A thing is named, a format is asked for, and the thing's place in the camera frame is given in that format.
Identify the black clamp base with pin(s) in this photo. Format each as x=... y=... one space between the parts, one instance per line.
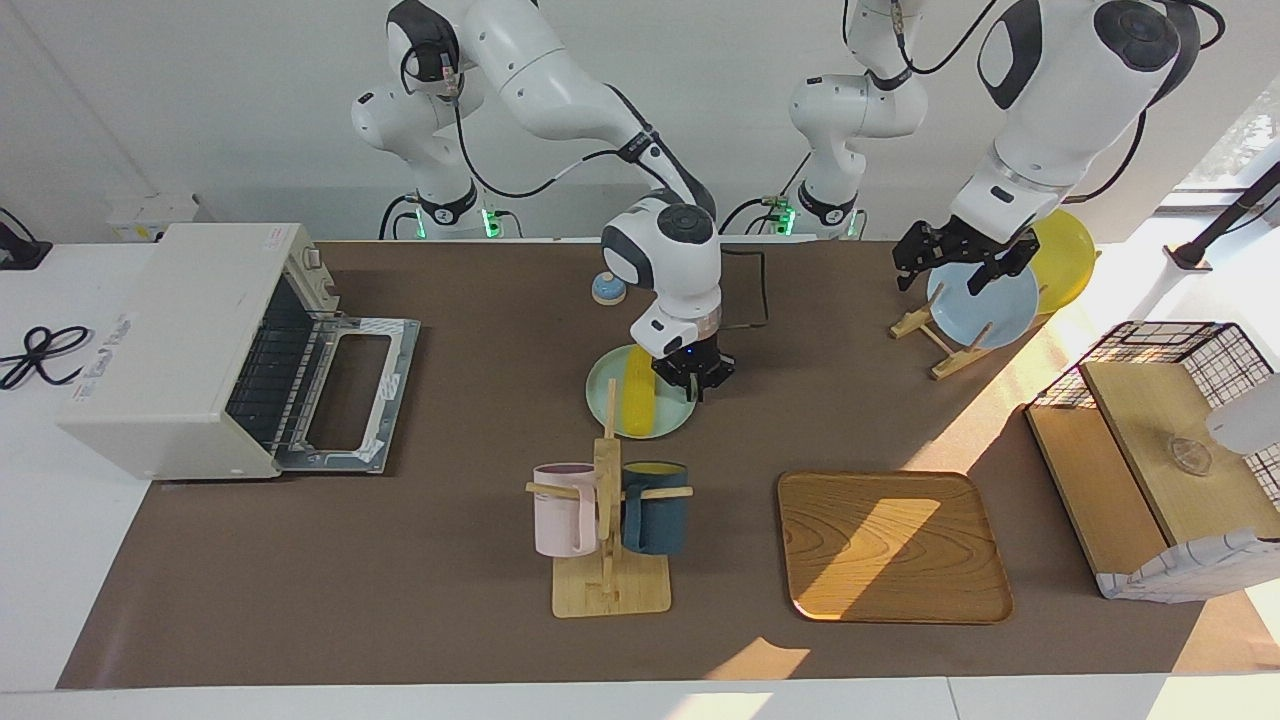
x=15 y=255

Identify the brown table mat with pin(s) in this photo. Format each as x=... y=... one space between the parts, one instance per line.
x=400 y=560

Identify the white toaster oven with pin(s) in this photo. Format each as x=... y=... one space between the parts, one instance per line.
x=170 y=340

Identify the light blue plate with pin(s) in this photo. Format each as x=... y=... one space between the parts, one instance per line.
x=985 y=315

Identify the window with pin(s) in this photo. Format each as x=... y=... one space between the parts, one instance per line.
x=1240 y=140

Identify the yellow corn cob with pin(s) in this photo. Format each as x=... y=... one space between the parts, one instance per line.
x=638 y=395

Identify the pale green plate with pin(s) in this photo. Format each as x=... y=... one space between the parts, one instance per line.
x=605 y=395

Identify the white wall box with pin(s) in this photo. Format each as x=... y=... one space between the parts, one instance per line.
x=150 y=215

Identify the white checked cloth liner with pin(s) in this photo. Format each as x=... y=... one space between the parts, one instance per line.
x=1190 y=572

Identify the wooden plate rack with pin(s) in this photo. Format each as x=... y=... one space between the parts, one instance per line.
x=955 y=362

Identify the yellow plate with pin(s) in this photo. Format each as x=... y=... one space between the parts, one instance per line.
x=1065 y=265

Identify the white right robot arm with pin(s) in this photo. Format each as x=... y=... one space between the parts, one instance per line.
x=560 y=90

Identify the wooden mug rack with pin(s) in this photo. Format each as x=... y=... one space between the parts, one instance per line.
x=610 y=590

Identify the wooden serving tray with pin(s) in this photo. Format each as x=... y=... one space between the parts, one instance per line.
x=880 y=550

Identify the white cylindrical mount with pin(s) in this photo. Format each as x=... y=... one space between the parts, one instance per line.
x=1250 y=420

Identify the dark blue mug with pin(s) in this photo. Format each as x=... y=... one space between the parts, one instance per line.
x=658 y=515

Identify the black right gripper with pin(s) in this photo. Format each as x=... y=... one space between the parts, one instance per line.
x=695 y=362

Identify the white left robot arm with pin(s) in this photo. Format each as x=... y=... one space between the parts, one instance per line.
x=1050 y=100

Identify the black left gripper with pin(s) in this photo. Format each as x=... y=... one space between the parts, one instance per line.
x=980 y=242

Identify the small blue knobbed lid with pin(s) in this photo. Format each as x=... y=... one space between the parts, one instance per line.
x=606 y=292

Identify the pink mug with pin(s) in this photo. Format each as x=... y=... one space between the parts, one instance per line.
x=562 y=515

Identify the oven glass door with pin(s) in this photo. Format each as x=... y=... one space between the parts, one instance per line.
x=395 y=345

